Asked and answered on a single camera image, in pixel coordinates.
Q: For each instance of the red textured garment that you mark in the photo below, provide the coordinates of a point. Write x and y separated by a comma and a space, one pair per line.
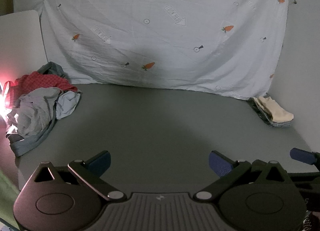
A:
42, 81

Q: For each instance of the white pillow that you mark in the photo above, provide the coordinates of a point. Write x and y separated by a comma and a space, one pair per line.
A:
20, 46

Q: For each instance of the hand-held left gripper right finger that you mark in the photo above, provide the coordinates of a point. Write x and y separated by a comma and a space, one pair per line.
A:
220, 166

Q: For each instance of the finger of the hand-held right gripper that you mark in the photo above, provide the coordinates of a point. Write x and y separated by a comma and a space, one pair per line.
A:
301, 155

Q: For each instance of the grey-green garment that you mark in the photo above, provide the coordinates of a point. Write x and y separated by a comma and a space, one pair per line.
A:
53, 68

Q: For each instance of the dark patterned cloth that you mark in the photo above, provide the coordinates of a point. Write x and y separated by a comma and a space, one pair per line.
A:
312, 222

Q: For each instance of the light blue garment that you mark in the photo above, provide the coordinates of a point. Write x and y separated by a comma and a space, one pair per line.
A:
66, 103

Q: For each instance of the grey garment with blue waistband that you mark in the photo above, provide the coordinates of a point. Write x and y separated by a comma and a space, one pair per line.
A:
32, 116

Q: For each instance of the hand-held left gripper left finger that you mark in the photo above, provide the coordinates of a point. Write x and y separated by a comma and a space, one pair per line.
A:
100, 162

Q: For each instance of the cream folded cloth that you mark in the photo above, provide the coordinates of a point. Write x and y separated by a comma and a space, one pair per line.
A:
272, 110

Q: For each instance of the light blue carrot print blanket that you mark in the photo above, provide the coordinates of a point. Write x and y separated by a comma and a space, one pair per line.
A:
162, 31

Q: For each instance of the green cloth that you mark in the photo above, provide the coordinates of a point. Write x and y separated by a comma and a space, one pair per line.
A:
6, 196

